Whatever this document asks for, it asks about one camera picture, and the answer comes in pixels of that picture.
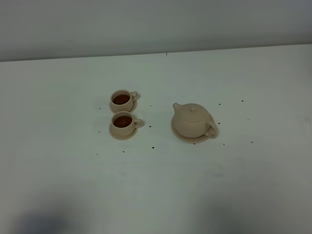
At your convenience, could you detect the beige ceramic teapot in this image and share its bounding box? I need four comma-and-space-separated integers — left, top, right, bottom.
172, 102, 218, 139

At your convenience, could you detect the beige teapot saucer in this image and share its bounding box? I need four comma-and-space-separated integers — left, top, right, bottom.
171, 118, 218, 144

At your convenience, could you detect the far beige cup saucer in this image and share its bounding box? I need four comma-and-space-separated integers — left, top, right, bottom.
109, 100, 137, 114

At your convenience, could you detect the beige cup saucer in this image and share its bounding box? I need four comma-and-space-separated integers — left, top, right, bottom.
109, 124, 137, 140
109, 100, 137, 114

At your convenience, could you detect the near beige teacup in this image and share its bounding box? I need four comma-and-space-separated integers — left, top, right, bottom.
111, 111, 143, 137

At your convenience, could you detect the beige teacup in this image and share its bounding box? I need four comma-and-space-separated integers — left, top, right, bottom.
110, 90, 140, 112
111, 111, 143, 137

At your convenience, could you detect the far beige teacup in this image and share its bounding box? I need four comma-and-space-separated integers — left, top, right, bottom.
110, 90, 140, 112

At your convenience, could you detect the near beige cup saucer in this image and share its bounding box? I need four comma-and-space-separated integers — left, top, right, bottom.
109, 124, 137, 140

